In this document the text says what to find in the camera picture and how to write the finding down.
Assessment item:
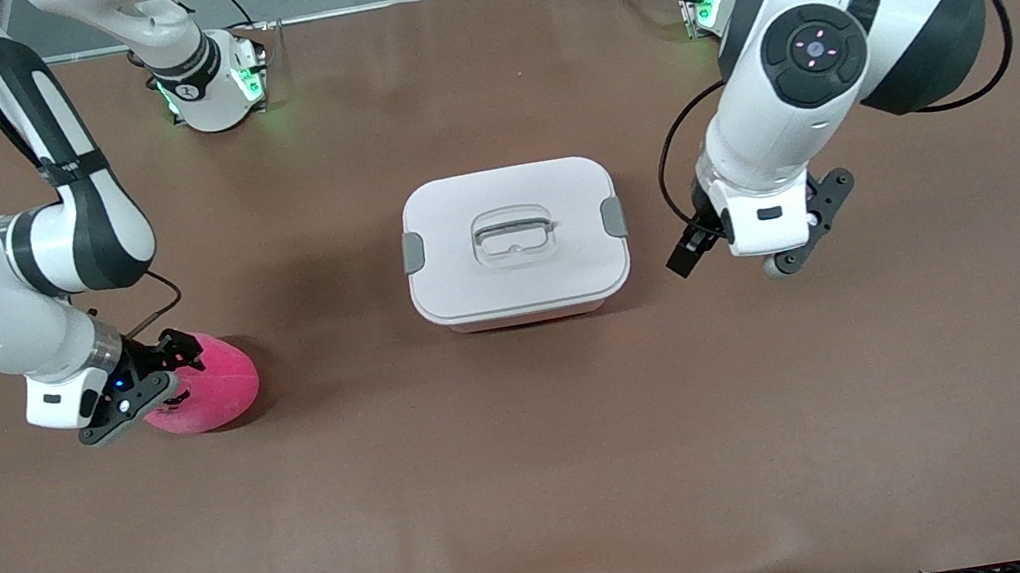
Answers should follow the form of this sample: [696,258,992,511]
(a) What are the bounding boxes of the pink plush toy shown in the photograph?
[132,325,267,443]

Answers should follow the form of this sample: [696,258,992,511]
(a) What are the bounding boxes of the white box lid grey latches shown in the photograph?
[391,149,639,332]

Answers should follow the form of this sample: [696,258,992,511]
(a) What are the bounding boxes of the pink plastic box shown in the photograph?
[446,296,614,338]

